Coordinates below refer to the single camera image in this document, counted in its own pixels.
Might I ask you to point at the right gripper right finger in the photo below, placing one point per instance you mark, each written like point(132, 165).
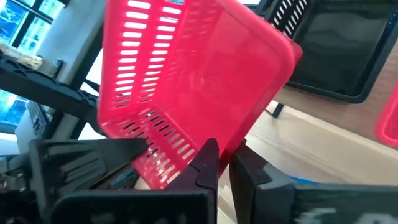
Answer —
point(280, 205)

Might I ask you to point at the black plastic slotted basket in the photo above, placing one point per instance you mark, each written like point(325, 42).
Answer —
point(342, 46)

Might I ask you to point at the large glass window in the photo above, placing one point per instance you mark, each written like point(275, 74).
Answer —
point(12, 18)

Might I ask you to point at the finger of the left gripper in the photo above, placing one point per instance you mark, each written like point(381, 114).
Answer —
point(87, 155)

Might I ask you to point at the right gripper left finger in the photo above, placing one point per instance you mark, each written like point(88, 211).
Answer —
point(186, 202)

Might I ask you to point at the red plastic slotted basket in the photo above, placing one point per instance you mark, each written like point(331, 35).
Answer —
point(202, 77)
point(390, 124)

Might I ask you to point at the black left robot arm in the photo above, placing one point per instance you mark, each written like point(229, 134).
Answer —
point(46, 90)

